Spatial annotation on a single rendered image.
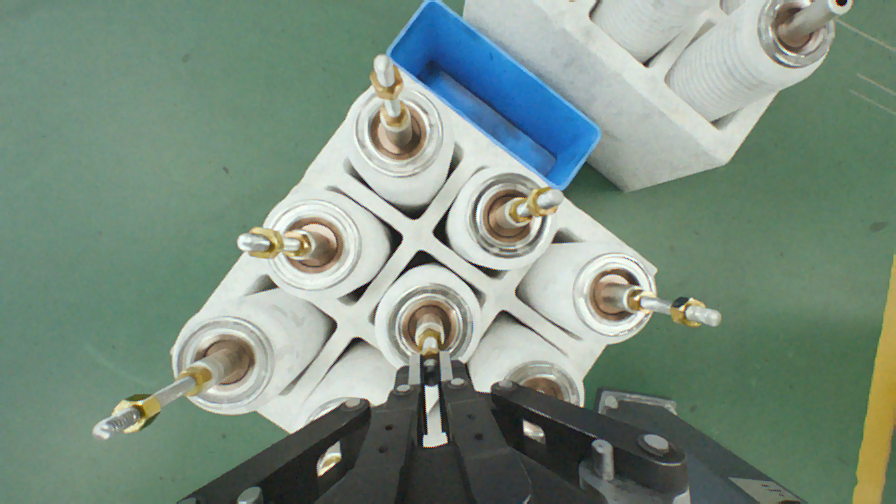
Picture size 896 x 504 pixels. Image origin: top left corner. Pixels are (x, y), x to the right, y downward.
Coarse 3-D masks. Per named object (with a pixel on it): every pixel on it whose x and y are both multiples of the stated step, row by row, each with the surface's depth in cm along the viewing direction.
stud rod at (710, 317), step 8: (648, 296) 21; (648, 304) 21; (656, 304) 20; (664, 304) 19; (664, 312) 19; (688, 312) 18; (696, 312) 17; (704, 312) 17; (712, 312) 16; (696, 320) 17; (704, 320) 17; (712, 320) 16; (720, 320) 16
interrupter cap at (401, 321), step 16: (416, 288) 24; (432, 288) 24; (448, 288) 24; (400, 304) 24; (416, 304) 24; (432, 304) 24; (448, 304) 24; (464, 304) 24; (400, 320) 24; (416, 320) 24; (448, 320) 24; (464, 320) 24; (400, 336) 24; (448, 336) 24; (464, 336) 24; (400, 352) 24; (416, 352) 24; (464, 352) 24
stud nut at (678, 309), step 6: (678, 300) 18; (684, 300) 18; (690, 300) 18; (696, 300) 18; (672, 306) 18; (678, 306) 18; (684, 306) 18; (690, 306) 18; (702, 306) 18; (672, 312) 18; (678, 312) 18; (684, 312) 18; (672, 318) 18; (678, 318) 18; (684, 318) 18; (684, 324) 18; (690, 324) 18; (696, 324) 18
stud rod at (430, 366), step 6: (426, 342) 19; (432, 342) 19; (432, 360) 16; (426, 366) 15; (432, 366) 15; (426, 372) 15; (432, 372) 15; (426, 378) 15; (432, 378) 15; (426, 384) 15; (432, 384) 15
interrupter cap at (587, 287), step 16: (608, 256) 25; (624, 256) 25; (592, 272) 25; (608, 272) 25; (624, 272) 25; (640, 272) 25; (576, 288) 25; (592, 288) 25; (576, 304) 25; (592, 304) 25; (592, 320) 25; (608, 320) 25; (624, 320) 25; (640, 320) 25; (608, 336) 25
